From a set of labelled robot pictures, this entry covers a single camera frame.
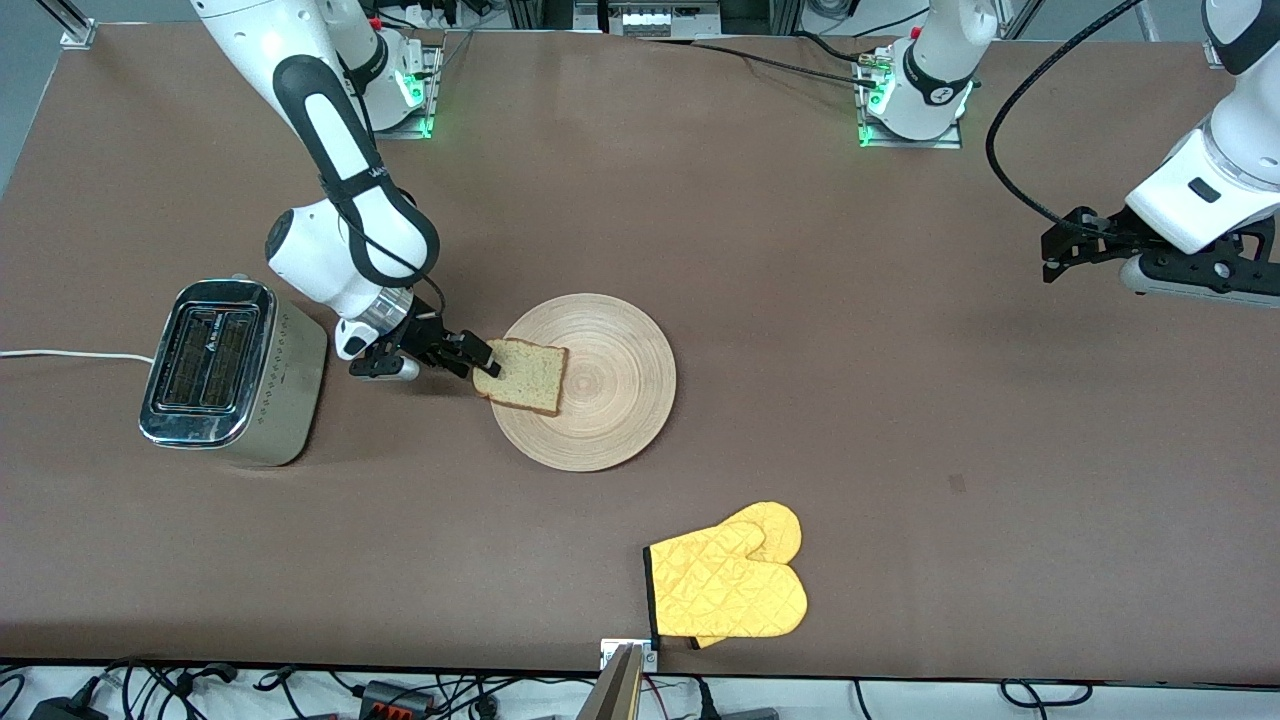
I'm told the black orange connector block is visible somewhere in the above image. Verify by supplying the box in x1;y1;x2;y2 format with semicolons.
358;680;438;717

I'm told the round wooden plate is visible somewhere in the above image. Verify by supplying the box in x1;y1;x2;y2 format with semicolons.
489;292;678;474

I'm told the grey power strip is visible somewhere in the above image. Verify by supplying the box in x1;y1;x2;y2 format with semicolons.
605;0;723;39

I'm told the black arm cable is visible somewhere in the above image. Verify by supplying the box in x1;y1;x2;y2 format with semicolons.
985;0;1143;241
320;175;448;319

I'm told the black power adapter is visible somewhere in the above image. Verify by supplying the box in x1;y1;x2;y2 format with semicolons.
28;697;109;720

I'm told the metal camera mount bar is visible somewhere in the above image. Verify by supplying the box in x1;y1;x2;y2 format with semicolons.
575;638;659;720

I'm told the slice of brown bread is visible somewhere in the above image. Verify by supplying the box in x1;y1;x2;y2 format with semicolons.
472;338;570;418

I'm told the thin black table cable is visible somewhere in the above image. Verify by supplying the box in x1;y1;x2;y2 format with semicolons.
690;40;883;85

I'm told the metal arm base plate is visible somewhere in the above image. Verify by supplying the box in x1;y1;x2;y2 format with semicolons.
375;42;441;141
857;50;966;151

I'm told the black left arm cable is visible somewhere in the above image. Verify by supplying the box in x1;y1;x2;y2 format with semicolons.
985;0;1143;241

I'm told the silver two-slot toaster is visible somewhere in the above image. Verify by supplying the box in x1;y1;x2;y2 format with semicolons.
138;272;329;469

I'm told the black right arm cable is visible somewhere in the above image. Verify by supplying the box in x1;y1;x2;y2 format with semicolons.
320;175;448;319

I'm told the white toaster power cord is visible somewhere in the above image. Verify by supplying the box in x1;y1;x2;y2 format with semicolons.
0;348;157;367

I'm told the yellow quilted oven mitt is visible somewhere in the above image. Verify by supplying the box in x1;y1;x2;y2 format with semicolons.
690;501;804;651
643;519;809;641

